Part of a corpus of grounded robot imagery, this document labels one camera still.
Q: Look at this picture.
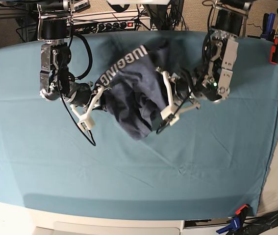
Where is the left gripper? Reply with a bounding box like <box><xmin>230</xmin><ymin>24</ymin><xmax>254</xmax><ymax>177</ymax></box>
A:
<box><xmin>172</xmin><ymin>75</ymin><xmax>193</xmax><ymax>104</ymax></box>

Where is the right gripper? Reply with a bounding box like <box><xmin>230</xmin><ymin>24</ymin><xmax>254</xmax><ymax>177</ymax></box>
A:
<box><xmin>67</xmin><ymin>83</ymin><xmax>98</xmax><ymax>107</ymax></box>

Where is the blue-grey T-shirt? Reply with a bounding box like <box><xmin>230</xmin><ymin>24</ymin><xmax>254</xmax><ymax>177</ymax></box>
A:
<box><xmin>96</xmin><ymin>40</ymin><xmax>170</xmax><ymax>140</ymax></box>

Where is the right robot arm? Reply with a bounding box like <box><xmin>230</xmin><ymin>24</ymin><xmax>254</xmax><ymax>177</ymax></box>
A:
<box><xmin>37</xmin><ymin>0</ymin><xmax>102</xmax><ymax>110</ymax></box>

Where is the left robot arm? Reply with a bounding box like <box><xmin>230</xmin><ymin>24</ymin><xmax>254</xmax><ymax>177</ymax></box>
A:
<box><xmin>170</xmin><ymin>0</ymin><xmax>252</xmax><ymax>103</ymax></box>

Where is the teal table cloth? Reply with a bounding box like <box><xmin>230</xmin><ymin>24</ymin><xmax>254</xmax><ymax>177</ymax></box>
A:
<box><xmin>0</xmin><ymin>38</ymin><xmax>278</xmax><ymax>220</ymax></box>

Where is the orange black clamp top right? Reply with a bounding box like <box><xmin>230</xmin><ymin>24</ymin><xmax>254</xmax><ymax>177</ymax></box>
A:
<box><xmin>269</xmin><ymin>38</ymin><xmax>278</xmax><ymax>65</ymax></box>

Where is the blue clamp top right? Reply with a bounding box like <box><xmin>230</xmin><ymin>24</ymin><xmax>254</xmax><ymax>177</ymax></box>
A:
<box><xmin>260</xmin><ymin>13</ymin><xmax>276</xmax><ymax>42</ymax></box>

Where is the blue orange clamp bottom right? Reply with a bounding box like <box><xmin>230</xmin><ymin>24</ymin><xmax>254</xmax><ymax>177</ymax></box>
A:
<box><xmin>216</xmin><ymin>204</ymin><xmax>250</xmax><ymax>235</ymax></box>

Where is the black plastic bag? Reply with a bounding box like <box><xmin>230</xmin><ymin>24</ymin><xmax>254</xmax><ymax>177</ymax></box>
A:
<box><xmin>241</xmin><ymin>210</ymin><xmax>278</xmax><ymax>235</ymax></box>

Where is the black power strip red switch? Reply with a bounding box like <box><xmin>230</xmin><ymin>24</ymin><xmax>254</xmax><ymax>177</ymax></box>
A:
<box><xmin>72</xmin><ymin>20</ymin><xmax>135</xmax><ymax>34</ymax></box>

